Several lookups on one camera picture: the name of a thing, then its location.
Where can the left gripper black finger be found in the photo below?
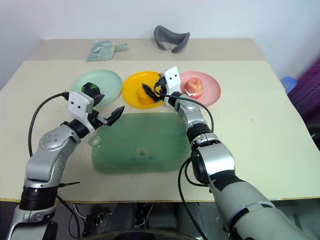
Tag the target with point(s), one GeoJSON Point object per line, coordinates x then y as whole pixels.
{"type": "Point", "coordinates": [98, 98]}
{"type": "Point", "coordinates": [116, 115]}

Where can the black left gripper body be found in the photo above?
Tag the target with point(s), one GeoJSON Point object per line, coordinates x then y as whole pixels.
{"type": "Point", "coordinates": [96, 120]}

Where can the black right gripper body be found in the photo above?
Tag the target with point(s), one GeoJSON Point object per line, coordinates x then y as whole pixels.
{"type": "Point", "coordinates": [162, 83]}

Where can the orange round food item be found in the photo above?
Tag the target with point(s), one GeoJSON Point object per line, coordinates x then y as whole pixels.
{"type": "Point", "coordinates": [145, 100]}

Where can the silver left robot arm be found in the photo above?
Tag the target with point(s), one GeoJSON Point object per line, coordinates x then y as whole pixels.
{"type": "Point", "coordinates": [42, 162]}

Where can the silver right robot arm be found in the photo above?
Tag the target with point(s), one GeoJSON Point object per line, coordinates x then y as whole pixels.
{"type": "Point", "coordinates": [217, 160]}

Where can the yellow plate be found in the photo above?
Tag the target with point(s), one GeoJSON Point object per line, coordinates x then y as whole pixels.
{"type": "Point", "coordinates": [132, 85]}

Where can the pale green plate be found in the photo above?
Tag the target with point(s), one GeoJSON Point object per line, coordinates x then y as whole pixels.
{"type": "Point", "coordinates": [110, 83]}

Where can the pink plate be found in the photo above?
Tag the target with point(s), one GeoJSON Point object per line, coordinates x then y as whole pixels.
{"type": "Point", "coordinates": [212, 87]}

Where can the dark green vegetable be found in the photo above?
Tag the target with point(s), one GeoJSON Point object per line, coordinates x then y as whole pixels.
{"type": "Point", "coordinates": [88, 87]}

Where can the red apple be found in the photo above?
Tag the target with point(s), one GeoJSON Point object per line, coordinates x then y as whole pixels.
{"type": "Point", "coordinates": [193, 86]}

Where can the translucent green mat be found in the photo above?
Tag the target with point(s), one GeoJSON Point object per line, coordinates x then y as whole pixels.
{"type": "Point", "coordinates": [142, 140]}

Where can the pale green zip pouch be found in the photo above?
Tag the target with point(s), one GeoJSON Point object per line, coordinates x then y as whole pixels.
{"type": "Point", "coordinates": [101, 51]}

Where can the grey foam face pad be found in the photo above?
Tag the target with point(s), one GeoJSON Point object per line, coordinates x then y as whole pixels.
{"type": "Point", "coordinates": [162, 35]}

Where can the black zip tie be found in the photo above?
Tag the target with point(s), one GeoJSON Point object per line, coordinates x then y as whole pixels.
{"type": "Point", "coordinates": [68, 184]}

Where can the black clip under table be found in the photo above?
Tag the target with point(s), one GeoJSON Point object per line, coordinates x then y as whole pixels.
{"type": "Point", "coordinates": [98, 218]}

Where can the blue bottle cap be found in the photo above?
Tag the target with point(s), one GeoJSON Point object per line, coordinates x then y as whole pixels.
{"type": "Point", "coordinates": [288, 83]}

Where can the purple fabric object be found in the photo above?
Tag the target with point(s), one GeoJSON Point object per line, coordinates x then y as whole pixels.
{"type": "Point", "coordinates": [308, 95]}

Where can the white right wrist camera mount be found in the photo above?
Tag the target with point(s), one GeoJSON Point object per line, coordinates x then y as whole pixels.
{"type": "Point", "coordinates": [172, 78]}

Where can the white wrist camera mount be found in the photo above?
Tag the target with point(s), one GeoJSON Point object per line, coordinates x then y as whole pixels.
{"type": "Point", "coordinates": [78, 103]}
{"type": "Point", "coordinates": [172, 78]}

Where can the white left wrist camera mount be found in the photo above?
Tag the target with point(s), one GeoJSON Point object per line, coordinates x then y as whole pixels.
{"type": "Point", "coordinates": [78, 103]}

